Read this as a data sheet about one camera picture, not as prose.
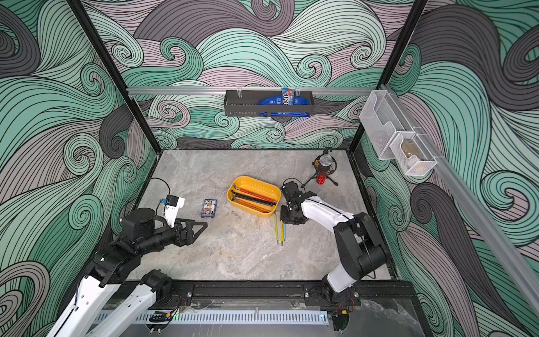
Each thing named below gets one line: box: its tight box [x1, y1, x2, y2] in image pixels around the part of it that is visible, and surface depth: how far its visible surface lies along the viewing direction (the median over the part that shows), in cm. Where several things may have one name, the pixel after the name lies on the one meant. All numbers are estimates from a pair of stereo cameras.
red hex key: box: [233, 183, 278, 203], surface depth 102 cm
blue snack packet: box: [257, 87, 311, 117], surface depth 94 cm
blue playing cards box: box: [200, 198, 218, 219], surface depth 97 cm
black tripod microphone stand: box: [300, 147, 339, 189], surface depth 88 cm
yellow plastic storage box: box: [226, 175, 282, 219], surface depth 103 cm
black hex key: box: [230, 189, 277, 206], surface depth 100 cm
